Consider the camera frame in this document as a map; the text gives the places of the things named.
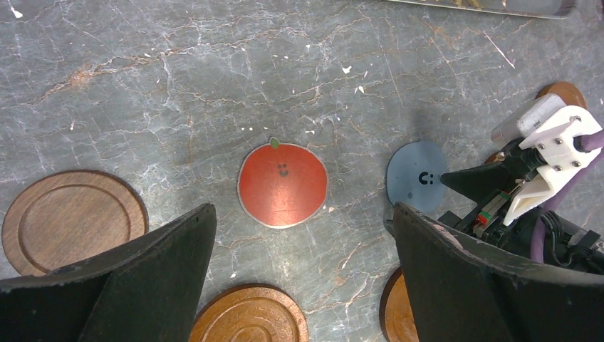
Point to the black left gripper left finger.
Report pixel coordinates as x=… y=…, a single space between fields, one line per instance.
x=147 y=289

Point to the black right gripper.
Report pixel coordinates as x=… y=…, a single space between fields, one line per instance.
x=492 y=186

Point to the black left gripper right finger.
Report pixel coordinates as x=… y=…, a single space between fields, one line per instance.
x=463 y=289

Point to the blue round coaster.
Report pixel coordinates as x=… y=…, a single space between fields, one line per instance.
x=413 y=176

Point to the glossy wooden ridged coaster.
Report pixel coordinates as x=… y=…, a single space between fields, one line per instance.
x=251 y=312

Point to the red round coaster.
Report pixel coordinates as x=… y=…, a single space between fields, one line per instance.
x=281 y=185

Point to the green floral serving tray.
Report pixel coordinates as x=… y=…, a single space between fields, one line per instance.
x=544 y=9

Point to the dark brown flat coaster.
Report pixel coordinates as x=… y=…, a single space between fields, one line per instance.
x=68 y=217

